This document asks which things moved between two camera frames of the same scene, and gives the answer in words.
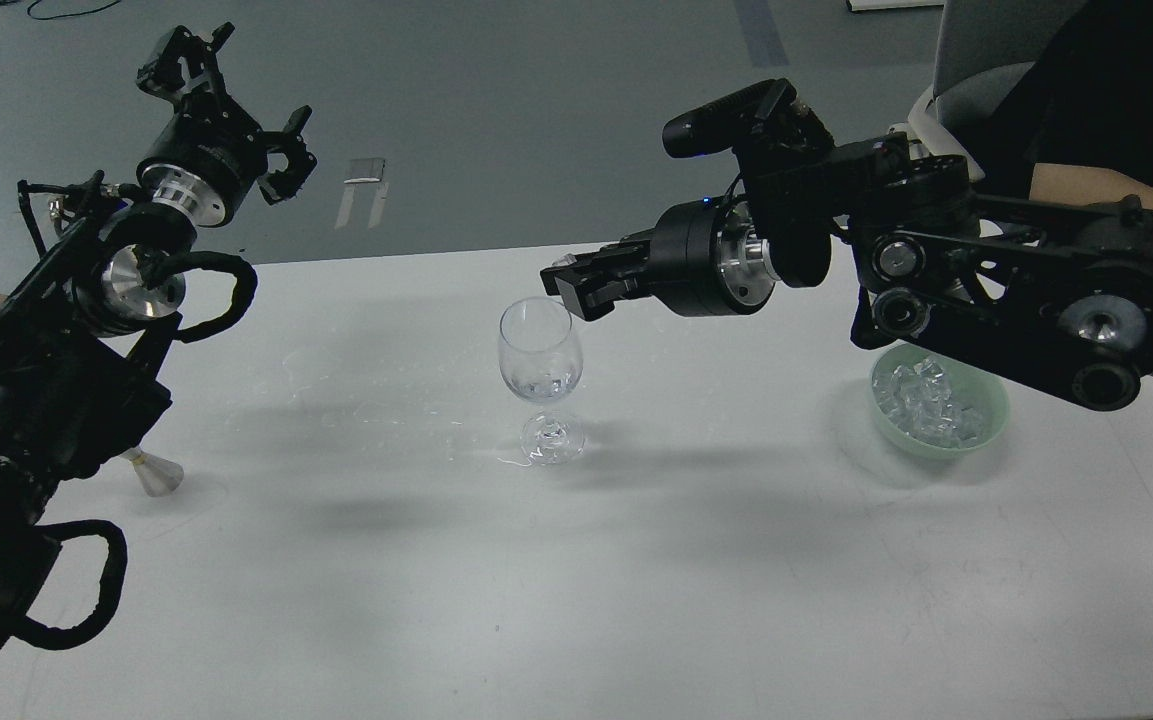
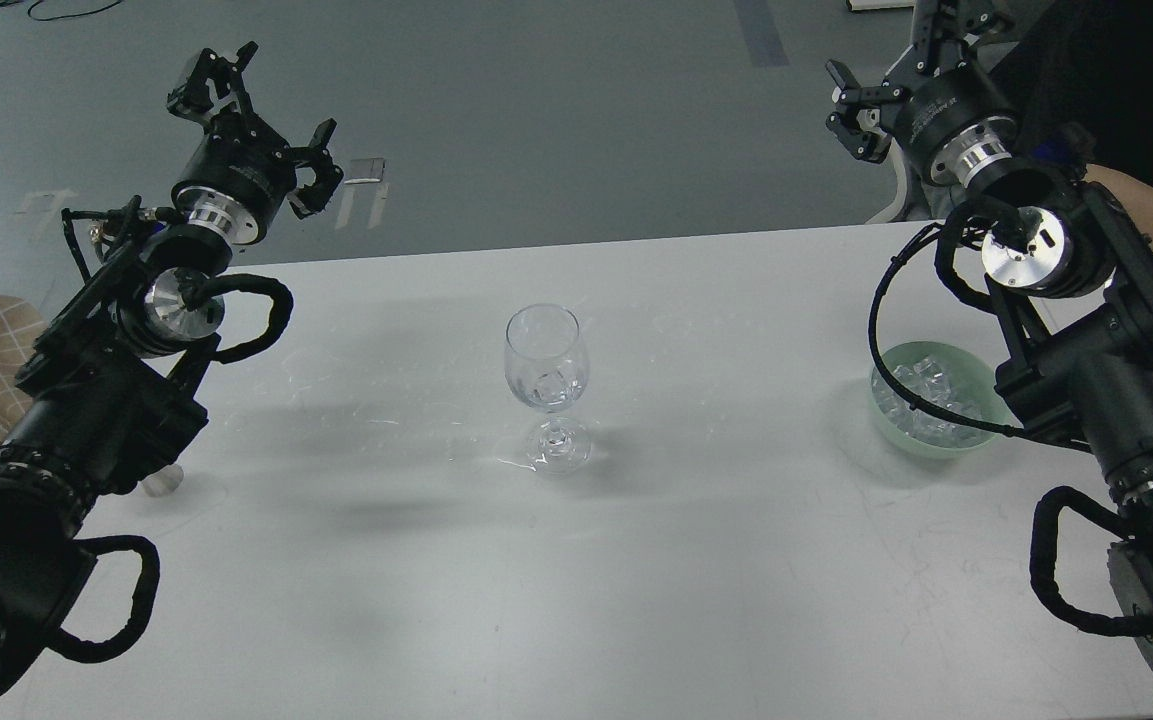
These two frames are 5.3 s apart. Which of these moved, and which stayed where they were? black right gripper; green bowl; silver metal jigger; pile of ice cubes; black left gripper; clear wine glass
Moved: black left gripper; black right gripper
Stayed: pile of ice cubes; clear wine glass; silver metal jigger; green bowl
